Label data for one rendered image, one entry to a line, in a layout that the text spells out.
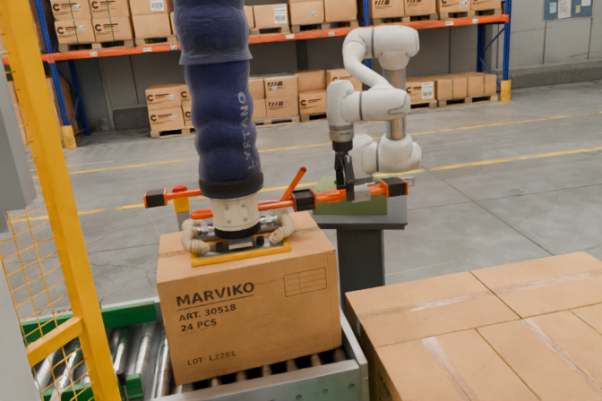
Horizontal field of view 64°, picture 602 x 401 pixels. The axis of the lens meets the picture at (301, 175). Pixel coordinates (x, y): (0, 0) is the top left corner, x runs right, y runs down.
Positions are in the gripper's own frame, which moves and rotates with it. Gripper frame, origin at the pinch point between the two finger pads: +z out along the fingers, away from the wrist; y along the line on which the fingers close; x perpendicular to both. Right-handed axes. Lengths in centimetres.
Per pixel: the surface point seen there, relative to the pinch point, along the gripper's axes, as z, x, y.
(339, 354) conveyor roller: 53, -12, 23
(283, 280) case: 21.0, -28.8, 20.4
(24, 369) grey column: -16, -77, 98
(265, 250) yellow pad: 11.1, -33.3, 15.5
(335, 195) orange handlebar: -0.6, -4.8, 4.0
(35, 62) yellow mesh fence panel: -58, -82, 45
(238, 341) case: 41, -46, 21
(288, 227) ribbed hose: 5.7, -24.5, 12.1
